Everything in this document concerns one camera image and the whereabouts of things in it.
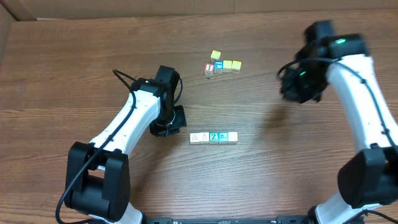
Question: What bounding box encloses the white patterned block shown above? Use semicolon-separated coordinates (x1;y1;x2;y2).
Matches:
190;133;200;144

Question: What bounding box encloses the white letter A block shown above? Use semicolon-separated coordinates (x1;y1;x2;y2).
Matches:
199;132;210;144

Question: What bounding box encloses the green letter Z block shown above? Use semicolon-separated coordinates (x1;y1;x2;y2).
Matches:
209;132;220;144

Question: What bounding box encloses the blue letter P block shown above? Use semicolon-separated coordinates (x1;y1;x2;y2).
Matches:
218;132;229;144

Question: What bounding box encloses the yellow block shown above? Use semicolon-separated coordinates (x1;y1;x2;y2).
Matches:
231;60;242;73
228;132;238;144
223;60;233;73
210;50;221;62

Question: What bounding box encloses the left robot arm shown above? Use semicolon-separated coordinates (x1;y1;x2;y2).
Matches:
55;65;187;224

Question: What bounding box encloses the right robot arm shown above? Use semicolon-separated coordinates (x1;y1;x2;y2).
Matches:
277;21;397;224

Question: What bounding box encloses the red letter I block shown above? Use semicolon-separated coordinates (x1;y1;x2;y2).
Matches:
204;63;214;77

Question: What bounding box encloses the yellow block top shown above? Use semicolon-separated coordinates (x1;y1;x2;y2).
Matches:
210;50;221;62

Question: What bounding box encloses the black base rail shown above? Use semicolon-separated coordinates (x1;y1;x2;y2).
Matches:
143;215;317;224

